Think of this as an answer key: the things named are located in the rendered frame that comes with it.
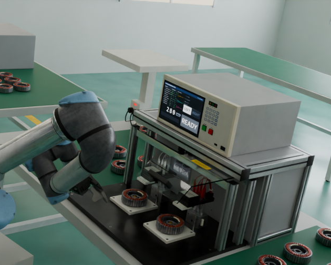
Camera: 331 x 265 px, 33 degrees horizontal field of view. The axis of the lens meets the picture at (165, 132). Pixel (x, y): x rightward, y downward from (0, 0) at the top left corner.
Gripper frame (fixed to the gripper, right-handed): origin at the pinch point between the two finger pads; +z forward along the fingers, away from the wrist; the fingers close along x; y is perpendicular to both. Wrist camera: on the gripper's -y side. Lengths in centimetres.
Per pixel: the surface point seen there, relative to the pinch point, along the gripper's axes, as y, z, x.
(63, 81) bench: -113, 50, -162
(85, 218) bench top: 7.4, 6.6, -2.2
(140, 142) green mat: -70, 43, -48
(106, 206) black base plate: -3.7, 10.4, -1.6
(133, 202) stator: -11.1, 11.9, 7.0
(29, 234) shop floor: -10, 86, -111
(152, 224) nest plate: -5.5, 13.6, 21.0
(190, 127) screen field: -40.1, -9.9, 23.5
